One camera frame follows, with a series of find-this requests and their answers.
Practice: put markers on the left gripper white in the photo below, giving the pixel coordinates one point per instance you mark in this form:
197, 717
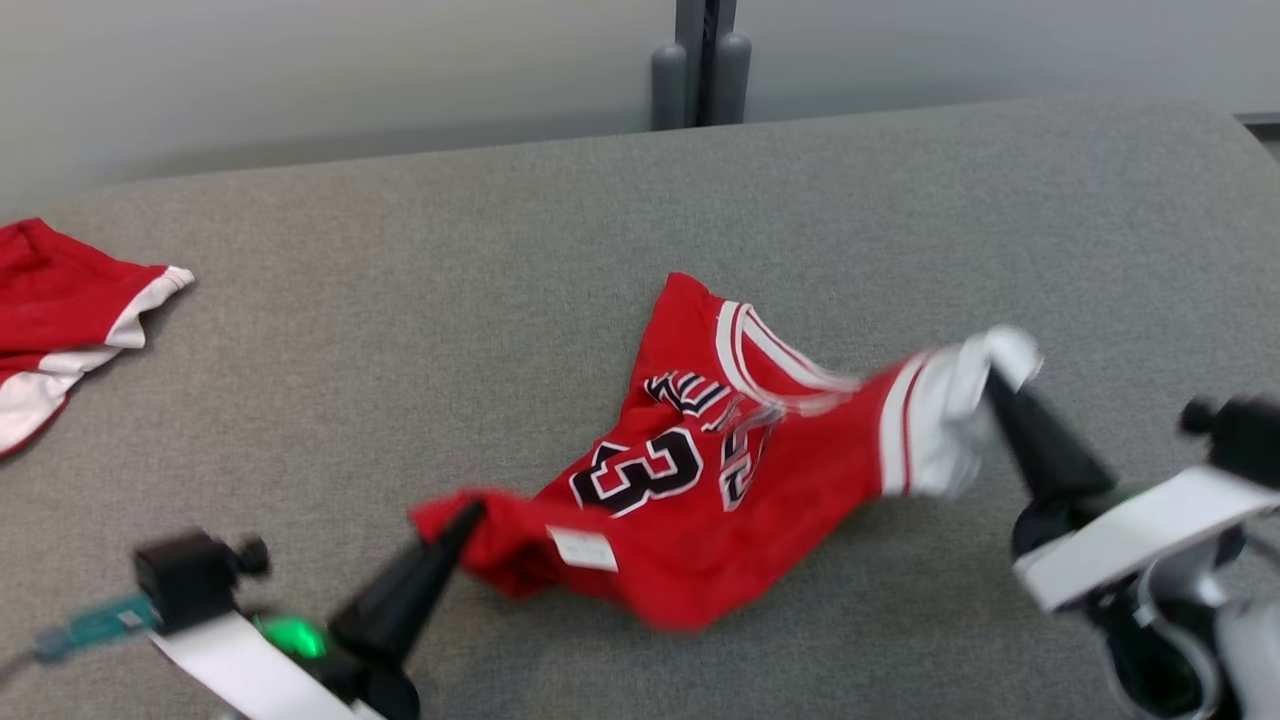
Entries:
240, 670

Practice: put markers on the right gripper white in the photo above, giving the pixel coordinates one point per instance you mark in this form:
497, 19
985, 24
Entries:
1110, 545

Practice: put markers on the red basketball jersey number 23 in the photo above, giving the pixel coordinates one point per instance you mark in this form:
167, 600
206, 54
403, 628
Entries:
700, 500

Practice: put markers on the red shorts white trim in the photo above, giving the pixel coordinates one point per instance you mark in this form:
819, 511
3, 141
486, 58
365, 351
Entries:
60, 300

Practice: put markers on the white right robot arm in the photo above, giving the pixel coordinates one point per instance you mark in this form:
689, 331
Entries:
1255, 660

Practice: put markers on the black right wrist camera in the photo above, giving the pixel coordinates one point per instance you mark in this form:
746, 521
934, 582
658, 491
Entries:
1245, 440

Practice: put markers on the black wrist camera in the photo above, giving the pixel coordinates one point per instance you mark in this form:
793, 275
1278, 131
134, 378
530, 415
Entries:
1245, 440
190, 580

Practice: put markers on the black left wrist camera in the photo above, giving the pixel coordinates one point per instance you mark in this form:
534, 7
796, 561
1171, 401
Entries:
190, 580

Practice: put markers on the grey cylindrical post cap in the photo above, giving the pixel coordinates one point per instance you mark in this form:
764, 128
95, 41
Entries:
732, 80
669, 90

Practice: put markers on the grey metal partition post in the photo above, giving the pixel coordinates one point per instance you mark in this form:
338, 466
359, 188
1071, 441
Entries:
706, 55

